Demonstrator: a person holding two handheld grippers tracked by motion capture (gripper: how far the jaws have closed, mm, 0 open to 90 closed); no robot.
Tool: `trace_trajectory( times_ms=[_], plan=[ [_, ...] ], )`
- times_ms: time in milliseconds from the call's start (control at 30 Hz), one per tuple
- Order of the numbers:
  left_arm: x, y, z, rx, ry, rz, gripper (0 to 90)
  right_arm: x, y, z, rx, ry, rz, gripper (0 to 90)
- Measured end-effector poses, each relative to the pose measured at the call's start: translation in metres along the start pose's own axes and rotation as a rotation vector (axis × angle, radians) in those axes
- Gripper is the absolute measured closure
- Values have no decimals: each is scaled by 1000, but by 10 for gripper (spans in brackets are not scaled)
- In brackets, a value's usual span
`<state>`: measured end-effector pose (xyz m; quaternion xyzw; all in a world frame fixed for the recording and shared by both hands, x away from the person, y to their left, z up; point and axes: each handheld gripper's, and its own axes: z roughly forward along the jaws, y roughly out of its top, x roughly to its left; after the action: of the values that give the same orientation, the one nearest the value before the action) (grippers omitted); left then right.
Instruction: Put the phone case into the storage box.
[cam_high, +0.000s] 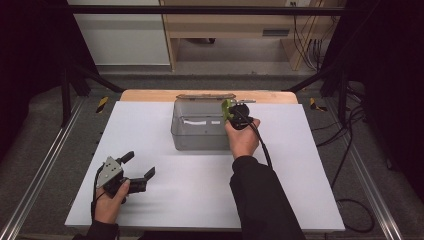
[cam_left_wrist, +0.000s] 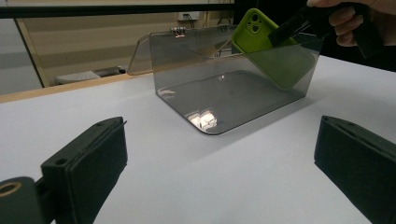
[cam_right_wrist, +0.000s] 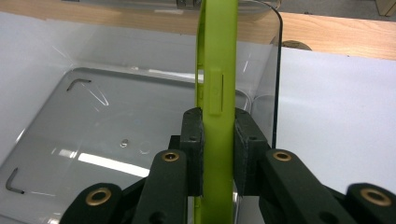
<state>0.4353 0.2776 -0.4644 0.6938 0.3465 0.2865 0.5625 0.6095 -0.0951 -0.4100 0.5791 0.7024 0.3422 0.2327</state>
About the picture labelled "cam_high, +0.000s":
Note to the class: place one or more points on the aluminium floor rail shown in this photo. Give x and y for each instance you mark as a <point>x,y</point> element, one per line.
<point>40,176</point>
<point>366,186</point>

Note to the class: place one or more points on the white wall power outlet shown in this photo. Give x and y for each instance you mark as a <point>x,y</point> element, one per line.
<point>296,2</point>

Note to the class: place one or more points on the transparent grey plastic box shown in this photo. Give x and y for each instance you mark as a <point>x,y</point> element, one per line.
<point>196,136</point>

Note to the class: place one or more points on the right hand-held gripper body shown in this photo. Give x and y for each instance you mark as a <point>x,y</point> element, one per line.
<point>240,116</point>

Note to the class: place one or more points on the black metal stand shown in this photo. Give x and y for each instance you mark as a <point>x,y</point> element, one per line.
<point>66,96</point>
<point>341,96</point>

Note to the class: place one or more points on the person's left hand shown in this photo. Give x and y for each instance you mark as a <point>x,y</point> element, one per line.
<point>106,208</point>

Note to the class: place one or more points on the black horizontal frame bar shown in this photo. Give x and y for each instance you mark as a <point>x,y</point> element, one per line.
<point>200,10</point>

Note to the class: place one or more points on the light wooden desk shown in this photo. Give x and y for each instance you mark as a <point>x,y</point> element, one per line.
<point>216,28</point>

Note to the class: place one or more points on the yellow black tape strip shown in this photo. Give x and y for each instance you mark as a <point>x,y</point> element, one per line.
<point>316,105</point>
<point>102,104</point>

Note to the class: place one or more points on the person's right hand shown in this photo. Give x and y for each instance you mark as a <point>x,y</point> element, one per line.
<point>243,141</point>

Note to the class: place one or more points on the white table sheet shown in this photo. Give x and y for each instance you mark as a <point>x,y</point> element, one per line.
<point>186,193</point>

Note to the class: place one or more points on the white cabinet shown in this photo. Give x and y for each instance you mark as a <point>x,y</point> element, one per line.
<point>123,40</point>

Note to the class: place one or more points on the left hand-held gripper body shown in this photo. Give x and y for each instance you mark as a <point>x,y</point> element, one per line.
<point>110,171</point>

